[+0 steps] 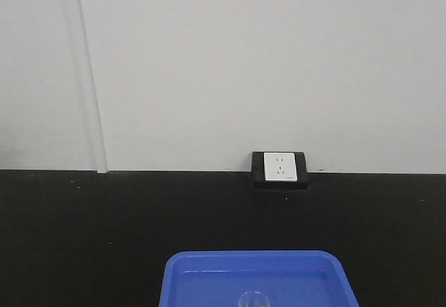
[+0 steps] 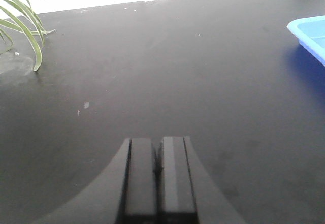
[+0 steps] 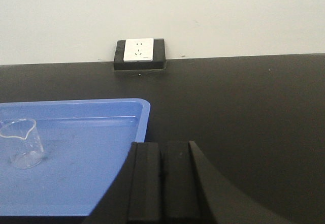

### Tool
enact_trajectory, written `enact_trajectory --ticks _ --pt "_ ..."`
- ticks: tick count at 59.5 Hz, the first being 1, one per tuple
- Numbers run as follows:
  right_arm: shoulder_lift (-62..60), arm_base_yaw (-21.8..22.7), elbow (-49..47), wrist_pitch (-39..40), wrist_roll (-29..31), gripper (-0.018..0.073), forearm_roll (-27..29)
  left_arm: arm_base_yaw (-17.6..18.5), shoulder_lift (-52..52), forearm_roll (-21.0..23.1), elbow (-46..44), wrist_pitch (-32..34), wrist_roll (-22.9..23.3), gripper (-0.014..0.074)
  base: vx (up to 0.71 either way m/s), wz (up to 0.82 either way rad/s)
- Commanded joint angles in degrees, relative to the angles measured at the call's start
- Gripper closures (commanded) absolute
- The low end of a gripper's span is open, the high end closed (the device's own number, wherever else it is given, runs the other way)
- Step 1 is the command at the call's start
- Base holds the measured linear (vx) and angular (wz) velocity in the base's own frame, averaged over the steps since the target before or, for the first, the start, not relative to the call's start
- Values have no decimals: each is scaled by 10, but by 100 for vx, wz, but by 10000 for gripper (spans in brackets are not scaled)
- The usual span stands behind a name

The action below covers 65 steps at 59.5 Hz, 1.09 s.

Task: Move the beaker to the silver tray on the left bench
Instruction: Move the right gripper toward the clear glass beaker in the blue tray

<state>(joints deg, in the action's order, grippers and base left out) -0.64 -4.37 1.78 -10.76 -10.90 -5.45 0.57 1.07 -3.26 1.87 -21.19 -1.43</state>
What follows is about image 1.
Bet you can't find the clear glass beaker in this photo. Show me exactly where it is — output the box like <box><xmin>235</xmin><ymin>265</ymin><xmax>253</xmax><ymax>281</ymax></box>
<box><xmin>238</xmin><ymin>291</ymin><xmax>270</xmax><ymax>307</ymax></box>

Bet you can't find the blue plastic tray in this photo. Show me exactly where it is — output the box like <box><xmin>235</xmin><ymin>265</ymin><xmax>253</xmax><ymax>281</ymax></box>
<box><xmin>159</xmin><ymin>251</ymin><xmax>358</xmax><ymax>306</ymax></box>

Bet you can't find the black and white power socket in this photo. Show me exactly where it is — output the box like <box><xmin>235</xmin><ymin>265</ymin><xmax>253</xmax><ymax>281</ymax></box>
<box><xmin>251</xmin><ymin>152</ymin><xmax>309</xmax><ymax>191</ymax></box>

